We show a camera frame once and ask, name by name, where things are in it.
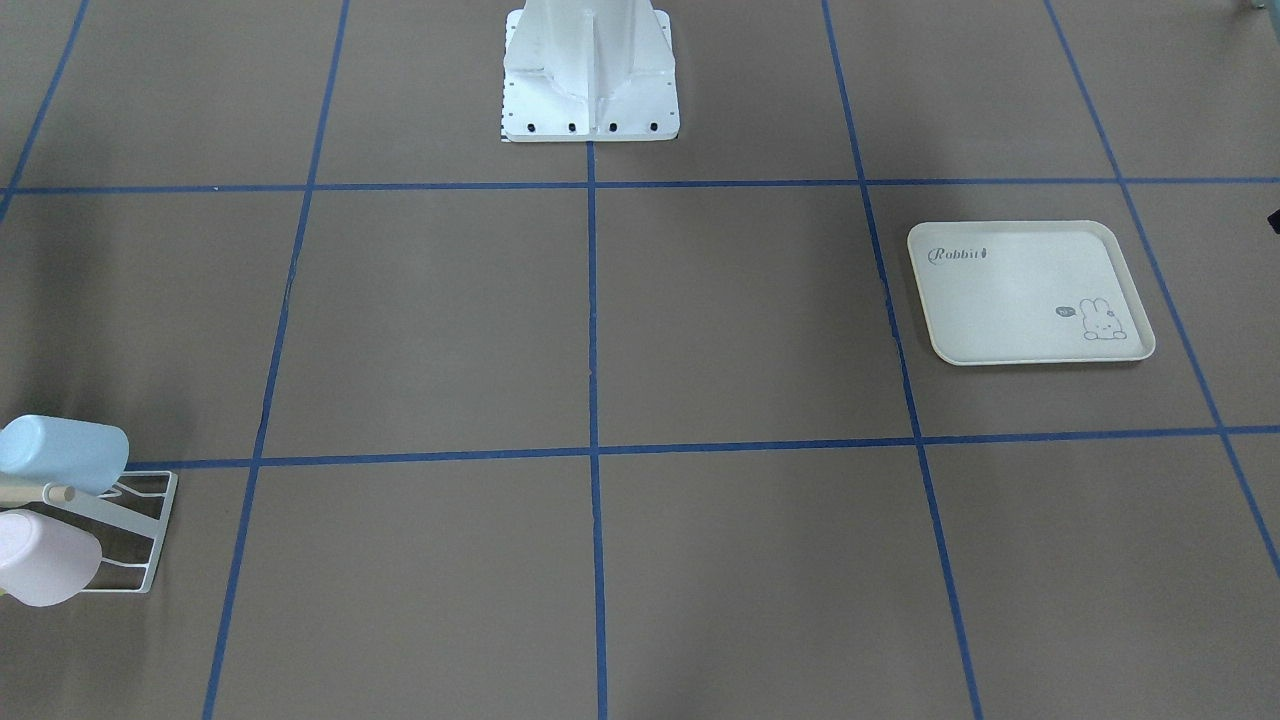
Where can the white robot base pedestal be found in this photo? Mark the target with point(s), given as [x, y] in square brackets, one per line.
[589, 71]

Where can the pink plastic cup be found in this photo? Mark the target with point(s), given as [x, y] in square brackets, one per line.
[45, 561]

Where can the white wire cup rack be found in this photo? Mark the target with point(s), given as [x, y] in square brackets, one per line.
[130, 520]

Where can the cream plastic tray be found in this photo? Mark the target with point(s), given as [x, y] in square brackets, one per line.
[1020, 293]

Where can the blue plastic cup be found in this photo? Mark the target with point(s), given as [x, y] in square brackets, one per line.
[37, 450]

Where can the wooden rack dowel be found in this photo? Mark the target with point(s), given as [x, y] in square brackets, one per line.
[20, 494]

